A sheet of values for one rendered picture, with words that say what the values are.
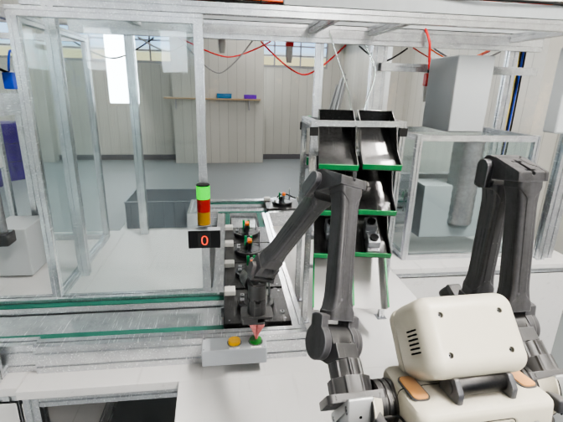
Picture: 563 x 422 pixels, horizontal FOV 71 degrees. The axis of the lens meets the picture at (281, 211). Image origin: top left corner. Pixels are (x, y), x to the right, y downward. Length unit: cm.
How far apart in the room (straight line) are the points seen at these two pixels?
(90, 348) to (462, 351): 112
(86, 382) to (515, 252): 128
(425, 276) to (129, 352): 154
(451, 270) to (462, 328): 153
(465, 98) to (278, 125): 789
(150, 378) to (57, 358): 31
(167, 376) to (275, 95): 884
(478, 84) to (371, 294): 129
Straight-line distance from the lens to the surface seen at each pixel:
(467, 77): 232
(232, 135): 935
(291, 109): 996
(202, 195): 148
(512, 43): 291
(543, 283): 273
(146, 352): 146
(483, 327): 86
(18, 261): 226
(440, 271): 232
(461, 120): 232
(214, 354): 136
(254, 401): 133
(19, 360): 160
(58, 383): 153
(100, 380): 149
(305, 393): 136
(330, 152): 141
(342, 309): 90
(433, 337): 81
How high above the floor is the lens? 177
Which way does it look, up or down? 18 degrees down
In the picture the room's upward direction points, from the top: 2 degrees clockwise
